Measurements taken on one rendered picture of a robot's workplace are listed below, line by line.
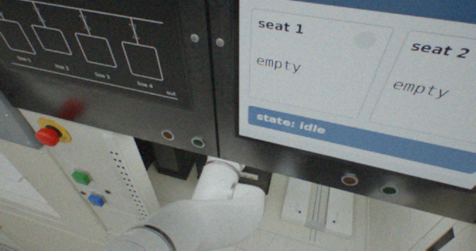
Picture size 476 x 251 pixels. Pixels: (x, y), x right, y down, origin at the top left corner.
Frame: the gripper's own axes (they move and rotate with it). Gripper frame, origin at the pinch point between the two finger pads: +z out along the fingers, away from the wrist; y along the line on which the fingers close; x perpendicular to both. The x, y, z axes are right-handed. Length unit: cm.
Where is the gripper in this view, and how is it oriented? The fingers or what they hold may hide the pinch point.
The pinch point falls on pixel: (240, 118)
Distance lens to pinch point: 81.1
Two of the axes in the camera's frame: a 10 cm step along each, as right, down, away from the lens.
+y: 9.7, 1.8, -1.7
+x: 0.0, -6.9, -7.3
